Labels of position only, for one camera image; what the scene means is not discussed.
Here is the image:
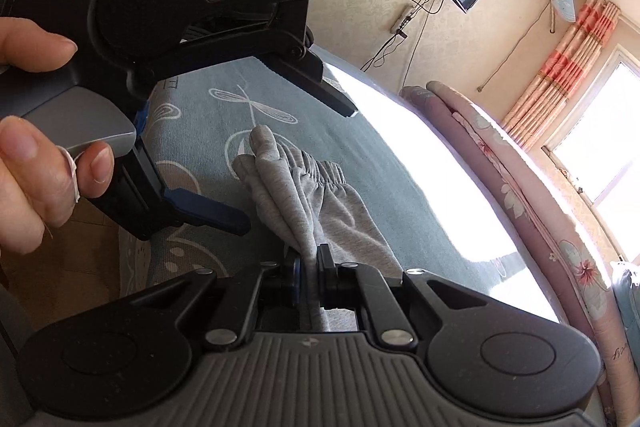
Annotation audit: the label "pink floral folded quilt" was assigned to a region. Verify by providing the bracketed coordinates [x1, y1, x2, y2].
[400, 81, 639, 426]

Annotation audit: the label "wall power strip with cables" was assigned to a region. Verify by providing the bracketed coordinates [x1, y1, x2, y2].
[360, 0, 445, 72]

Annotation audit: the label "grey sweatpants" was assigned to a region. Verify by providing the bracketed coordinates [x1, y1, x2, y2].
[232, 124, 401, 332]

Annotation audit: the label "teal floral bed sheet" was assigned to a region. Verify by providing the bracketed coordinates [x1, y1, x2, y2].
[117, 45, 566, 333]

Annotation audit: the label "teal floral pillow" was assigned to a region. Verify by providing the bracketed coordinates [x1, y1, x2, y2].
[612, 262, 640, 367]

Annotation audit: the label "person left hand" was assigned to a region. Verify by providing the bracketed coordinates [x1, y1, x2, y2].
[1, 17, 115, 255]

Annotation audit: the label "red striped window curtain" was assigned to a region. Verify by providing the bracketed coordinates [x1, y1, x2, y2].
[502, 0, 620, 150]

